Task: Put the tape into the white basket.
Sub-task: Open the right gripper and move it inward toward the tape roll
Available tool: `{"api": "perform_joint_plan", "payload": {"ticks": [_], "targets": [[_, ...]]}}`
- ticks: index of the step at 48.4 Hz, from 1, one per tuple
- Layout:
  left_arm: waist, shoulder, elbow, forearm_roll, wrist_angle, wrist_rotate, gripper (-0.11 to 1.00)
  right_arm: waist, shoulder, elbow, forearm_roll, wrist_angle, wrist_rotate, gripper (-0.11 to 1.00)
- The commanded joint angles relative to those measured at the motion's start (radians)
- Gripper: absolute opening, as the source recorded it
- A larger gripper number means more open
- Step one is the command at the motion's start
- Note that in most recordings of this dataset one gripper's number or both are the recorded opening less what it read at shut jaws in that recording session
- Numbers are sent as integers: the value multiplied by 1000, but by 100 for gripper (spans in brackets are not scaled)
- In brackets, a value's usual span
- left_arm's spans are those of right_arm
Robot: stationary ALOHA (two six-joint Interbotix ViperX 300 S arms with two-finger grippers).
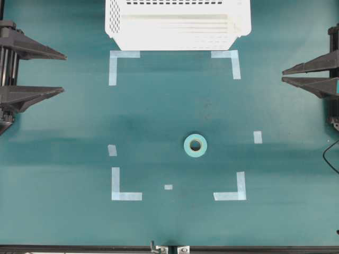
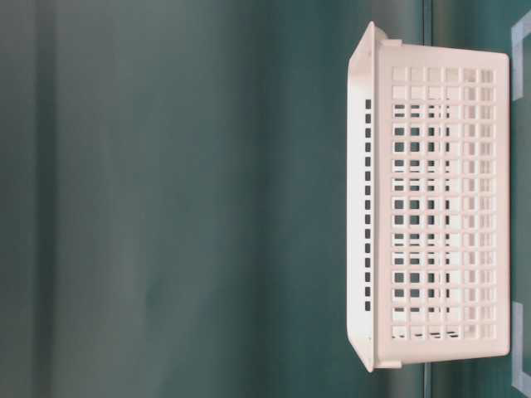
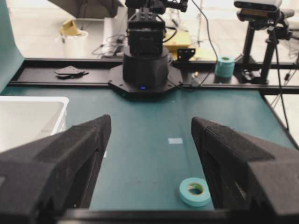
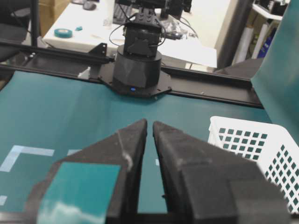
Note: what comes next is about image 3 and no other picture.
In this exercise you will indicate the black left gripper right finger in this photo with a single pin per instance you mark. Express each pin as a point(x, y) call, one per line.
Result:
point(247, 173)

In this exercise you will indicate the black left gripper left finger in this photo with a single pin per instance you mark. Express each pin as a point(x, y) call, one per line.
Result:
point(42, 179)

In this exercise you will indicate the white plastic basket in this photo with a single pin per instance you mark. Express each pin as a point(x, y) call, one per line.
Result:
point(26, 119)

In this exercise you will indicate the small blue tape marker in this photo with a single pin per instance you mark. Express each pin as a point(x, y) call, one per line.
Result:
point(174, 141)

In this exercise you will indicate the white bucket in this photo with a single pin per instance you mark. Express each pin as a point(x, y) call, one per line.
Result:
point(75, 46)

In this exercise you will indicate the yellow box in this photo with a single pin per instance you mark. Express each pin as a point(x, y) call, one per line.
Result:
point(180, 40)

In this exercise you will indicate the teal tape roll on rail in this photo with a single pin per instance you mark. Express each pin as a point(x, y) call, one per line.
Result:
point(225, 66)

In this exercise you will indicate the black aluminium rail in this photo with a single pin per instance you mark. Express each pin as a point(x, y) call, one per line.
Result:
point(108, 73)

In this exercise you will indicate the black flat bracket plate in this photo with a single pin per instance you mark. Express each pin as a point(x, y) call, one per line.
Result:
point(70, 72)

